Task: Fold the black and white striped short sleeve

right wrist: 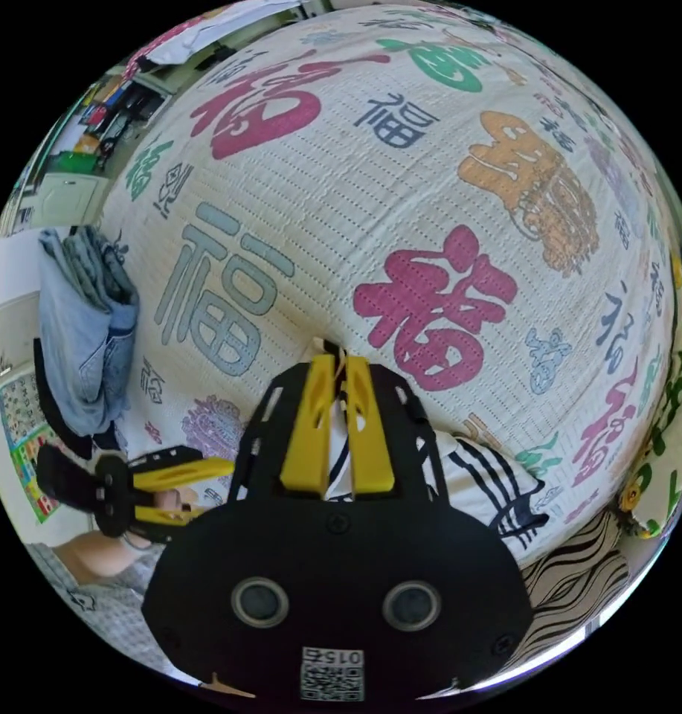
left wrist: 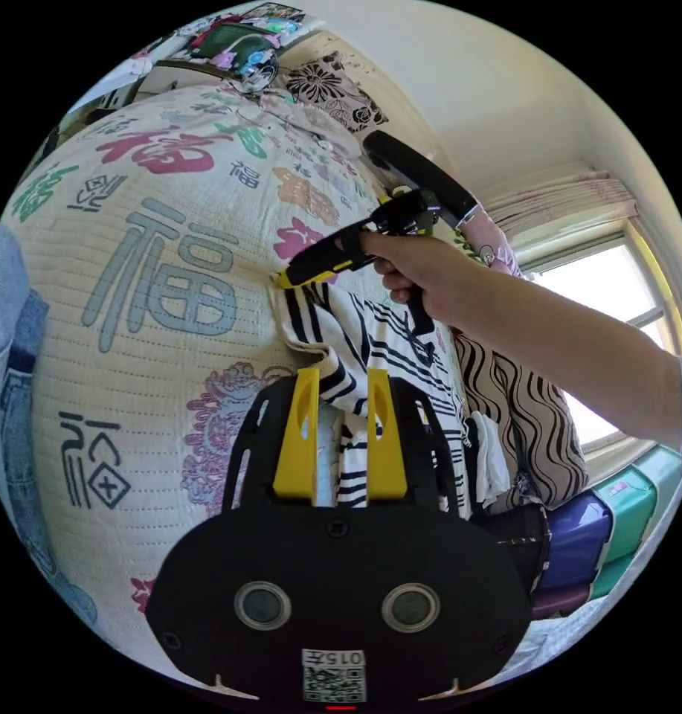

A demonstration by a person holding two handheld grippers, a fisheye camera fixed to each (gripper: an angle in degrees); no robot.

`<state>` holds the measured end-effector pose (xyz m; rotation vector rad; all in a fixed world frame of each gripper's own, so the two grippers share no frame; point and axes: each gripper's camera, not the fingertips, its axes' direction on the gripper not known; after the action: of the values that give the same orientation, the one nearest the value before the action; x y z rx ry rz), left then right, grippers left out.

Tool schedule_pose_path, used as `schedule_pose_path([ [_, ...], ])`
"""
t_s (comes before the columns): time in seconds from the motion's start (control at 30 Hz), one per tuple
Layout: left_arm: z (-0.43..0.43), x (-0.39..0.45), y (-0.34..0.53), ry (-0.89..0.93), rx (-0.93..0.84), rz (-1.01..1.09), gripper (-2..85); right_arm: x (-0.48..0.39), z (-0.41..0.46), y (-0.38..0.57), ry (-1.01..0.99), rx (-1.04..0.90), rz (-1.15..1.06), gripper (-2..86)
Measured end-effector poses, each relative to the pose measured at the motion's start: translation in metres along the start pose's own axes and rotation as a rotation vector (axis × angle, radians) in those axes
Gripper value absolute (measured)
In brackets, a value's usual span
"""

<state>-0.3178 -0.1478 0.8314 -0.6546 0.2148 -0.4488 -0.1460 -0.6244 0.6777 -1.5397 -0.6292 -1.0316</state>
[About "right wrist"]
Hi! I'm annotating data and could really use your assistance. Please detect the bed with printed mat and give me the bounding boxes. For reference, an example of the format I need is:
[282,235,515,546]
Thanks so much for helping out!
[94,0,682,565]

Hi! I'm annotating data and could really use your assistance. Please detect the white cupboard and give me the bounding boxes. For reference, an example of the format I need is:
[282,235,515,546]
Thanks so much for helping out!
[18,170,110,228]

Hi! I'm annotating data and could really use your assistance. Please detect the black and white striped short sleeve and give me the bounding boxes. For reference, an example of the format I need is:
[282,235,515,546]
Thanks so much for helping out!
[311,336,551,552]

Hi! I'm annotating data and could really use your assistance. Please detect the cluttered shelf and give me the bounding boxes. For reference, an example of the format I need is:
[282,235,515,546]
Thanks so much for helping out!
[67,71,169,168]

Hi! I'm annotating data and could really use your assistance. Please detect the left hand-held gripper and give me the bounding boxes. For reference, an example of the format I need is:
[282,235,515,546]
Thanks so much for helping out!
[91,445,236,545]

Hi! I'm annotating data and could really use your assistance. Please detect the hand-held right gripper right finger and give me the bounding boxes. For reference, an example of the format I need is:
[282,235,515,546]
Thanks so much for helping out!
[344,356,398,497]

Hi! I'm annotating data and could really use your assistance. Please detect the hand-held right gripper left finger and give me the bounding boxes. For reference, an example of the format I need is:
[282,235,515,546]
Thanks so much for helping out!
[279,354,337,498]

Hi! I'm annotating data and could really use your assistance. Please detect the green and yellow flowered pillow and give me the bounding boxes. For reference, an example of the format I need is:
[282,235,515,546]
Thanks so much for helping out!
[619,245,682,540]

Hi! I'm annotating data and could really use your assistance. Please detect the black and white wavy-striped cloth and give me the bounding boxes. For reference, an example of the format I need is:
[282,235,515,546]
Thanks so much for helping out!
[516,508,638,670]

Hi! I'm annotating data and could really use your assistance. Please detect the person's body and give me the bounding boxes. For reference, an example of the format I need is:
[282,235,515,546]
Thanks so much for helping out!
[27,543,203,686]

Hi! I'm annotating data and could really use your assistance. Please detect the person's left forearm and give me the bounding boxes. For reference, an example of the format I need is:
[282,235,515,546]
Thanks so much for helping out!
[52,526,158,582]

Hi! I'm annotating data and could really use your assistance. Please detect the pile of clothes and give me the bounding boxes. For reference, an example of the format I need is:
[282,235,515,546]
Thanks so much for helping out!
[36,225,141,438]

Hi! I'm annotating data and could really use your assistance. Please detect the person's left hand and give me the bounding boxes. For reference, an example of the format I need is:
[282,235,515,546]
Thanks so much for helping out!
[148,486,209,512]

